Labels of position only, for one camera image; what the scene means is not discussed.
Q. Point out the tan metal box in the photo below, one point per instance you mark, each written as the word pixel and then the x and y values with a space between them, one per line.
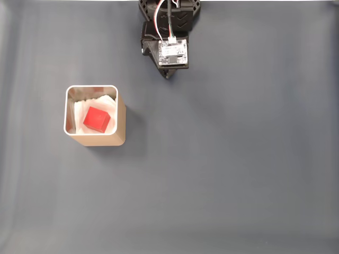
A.
pixel 120 132

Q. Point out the camera circuit board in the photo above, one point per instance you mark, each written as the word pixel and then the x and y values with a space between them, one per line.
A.
pixel 173 51

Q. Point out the white tissue paper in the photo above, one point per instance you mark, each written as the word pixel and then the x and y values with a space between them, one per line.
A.
pixel 79 111

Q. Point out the red cube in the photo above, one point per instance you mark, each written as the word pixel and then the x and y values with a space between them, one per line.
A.
pixel 96 119

